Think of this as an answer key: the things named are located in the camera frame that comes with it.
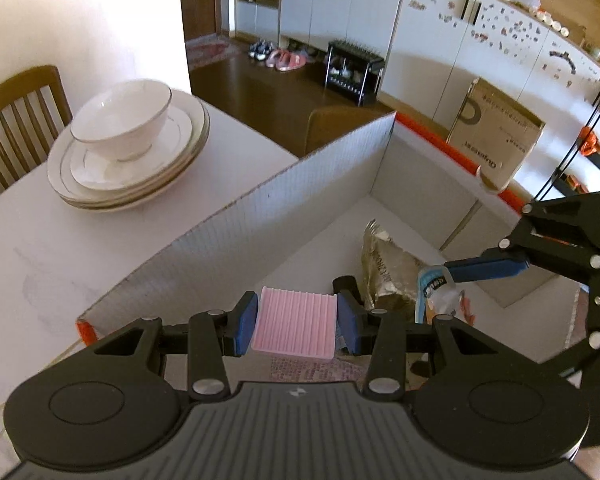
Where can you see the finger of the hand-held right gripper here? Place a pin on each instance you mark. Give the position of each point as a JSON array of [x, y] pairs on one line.
[[597, 310], [485, 266]]

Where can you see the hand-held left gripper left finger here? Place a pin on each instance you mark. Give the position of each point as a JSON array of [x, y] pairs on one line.
[[246, 322]]

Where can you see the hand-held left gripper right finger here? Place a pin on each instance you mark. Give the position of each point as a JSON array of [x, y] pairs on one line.
[[349, 322]]

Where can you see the pink ribbed soap dish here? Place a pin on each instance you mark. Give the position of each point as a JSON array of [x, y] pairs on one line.
[[295, 322]]

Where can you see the blue white packet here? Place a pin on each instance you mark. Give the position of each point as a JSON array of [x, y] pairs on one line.
[[445, 300]]

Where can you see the silver foil snack packet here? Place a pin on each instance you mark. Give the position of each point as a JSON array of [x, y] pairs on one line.
[[387, 265]]

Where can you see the orange cardboard box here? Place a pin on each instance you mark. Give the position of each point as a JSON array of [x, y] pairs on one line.
[[280, 220]]

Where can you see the white marble desktop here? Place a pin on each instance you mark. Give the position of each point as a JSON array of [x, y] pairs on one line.
[[55, 270]]

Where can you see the pink patterned packet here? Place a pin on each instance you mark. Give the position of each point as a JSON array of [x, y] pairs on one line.
[[315, 371]]

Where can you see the large cardboard box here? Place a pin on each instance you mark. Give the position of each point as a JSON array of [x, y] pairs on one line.
[[495, 135]]

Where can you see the black metal shelf rack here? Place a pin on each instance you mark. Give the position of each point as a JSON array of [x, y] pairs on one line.
[[587, 127]]

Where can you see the stack of white plates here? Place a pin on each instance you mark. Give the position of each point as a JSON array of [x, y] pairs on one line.
[[130, 180]]

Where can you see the tall cabinet unit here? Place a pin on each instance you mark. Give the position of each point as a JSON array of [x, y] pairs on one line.
[[430, 35]]

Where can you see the white bowl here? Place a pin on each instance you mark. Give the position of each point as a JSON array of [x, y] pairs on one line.
[[120, 120]]

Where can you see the black shoe rack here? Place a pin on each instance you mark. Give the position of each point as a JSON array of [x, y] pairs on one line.
[[352, 67]]

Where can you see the pink slipper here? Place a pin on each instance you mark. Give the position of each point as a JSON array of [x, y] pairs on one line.
[[294, 61], [274, 59]]

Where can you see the patterned floor rug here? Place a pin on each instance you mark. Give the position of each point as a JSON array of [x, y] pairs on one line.
[[212, 52]]

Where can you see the pair of dark sneakers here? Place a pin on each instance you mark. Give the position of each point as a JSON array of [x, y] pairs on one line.
[[260, 50]]

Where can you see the slatted wooden chair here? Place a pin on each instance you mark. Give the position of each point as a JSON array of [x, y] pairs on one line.
[[10, 110]]

